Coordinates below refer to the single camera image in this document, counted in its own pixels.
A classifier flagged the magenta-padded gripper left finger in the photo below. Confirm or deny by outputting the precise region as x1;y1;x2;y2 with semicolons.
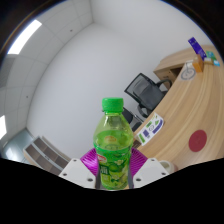
58;148;101;190

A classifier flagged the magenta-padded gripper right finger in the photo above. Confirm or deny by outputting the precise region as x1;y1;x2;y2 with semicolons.
126;147;170;190

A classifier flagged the green drink bottle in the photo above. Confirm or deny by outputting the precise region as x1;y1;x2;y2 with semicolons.
93;97;135;191

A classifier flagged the printed white paper sheet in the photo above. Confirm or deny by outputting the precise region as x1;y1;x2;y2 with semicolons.
136;112;165;146

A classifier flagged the flat round red coaster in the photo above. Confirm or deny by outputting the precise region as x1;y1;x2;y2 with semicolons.
188;129;208;153

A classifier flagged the black mesh office chair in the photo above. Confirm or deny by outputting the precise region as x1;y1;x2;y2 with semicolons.
123;72;173;118

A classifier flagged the rectangular ceiling light panel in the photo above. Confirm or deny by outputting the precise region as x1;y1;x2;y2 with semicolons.
0;114;8;141
7;19;43;55

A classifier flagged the low wooden side cabinet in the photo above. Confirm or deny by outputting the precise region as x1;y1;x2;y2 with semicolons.
153;46;201;90

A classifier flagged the small orange box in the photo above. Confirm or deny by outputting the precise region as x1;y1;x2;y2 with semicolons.
192;54;205;74

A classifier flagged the small green box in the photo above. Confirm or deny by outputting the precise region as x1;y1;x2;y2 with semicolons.
205;50;217;63

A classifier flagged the purple standing sign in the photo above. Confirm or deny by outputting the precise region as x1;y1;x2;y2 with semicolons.
187;36;208;61

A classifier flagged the white sheet with ring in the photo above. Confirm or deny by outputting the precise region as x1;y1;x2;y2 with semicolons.
180;63;197;81

